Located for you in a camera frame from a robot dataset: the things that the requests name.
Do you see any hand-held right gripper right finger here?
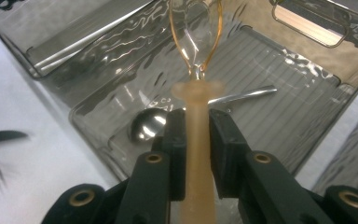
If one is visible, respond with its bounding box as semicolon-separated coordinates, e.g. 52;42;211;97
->
208;108;254;200

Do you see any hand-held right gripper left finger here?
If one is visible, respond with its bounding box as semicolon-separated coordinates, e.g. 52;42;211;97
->
150;107;188;202

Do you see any metal spoon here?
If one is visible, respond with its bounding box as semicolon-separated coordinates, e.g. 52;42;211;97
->
130;85;279;145

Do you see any smoky clear plastic bin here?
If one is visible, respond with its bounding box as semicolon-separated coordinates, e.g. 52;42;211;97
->
311;103;358;196
0;0;171;81
69;0;358;195

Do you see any brown handled knife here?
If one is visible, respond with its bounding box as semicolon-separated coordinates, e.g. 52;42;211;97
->
0;130;30;145

